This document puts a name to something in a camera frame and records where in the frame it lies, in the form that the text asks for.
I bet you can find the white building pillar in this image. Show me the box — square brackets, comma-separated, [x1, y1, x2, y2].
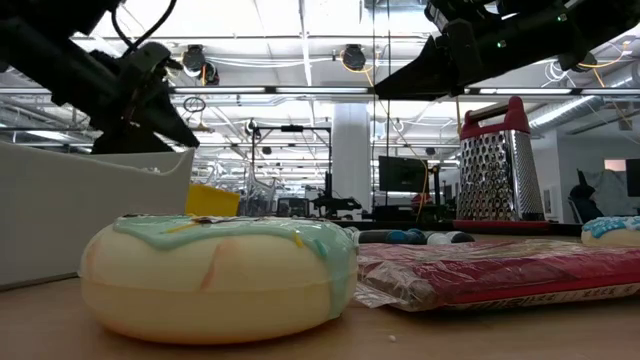
[332, 102, 372, 214]

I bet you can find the yellow cable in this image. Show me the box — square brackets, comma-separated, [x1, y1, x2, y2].
[339, 49, 432, 217]

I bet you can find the black background robot rig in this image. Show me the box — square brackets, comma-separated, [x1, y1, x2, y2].
[248, 124, 364, 219]

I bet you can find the yellow plastic basket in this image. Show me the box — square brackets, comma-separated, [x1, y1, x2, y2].
[184, 183, 242, 218]

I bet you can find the red snack packet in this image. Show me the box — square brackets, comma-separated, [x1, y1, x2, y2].
[353, 238, 640, 314]

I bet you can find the green frosted toy donut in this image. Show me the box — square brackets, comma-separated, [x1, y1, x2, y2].
[78, 214, 360, 346]

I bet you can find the grey plastic bin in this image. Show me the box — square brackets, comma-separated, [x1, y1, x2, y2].
[0, 141, 196, 291]

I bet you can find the dark wall screen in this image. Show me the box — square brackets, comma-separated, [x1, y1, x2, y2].
[625, 158, 640, 198]

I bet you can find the black monitor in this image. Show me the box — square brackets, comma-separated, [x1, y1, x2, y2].
[378, 155, 429, 194]

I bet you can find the black ceiling cable reel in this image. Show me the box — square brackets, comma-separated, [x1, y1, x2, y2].
[341, 43, 368, 72]
[181, 43, 207, 72]

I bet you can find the small blue tube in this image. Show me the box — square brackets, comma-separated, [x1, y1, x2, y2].
[385, 228, 427, 246]

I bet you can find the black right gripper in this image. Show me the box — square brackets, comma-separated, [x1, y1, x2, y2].
[373, 0, 502, 100]

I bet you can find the silver ventilation duct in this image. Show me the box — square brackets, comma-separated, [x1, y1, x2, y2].
[528, 94, 640, 132]

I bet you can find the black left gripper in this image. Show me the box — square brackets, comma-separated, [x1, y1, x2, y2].
[89, 42, 202, 155]

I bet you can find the red and metal box grater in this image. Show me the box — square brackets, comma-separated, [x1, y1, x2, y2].
[453, 96, 551, 232]

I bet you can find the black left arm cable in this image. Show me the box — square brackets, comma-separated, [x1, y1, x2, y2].
[110, 0, 179, 59]

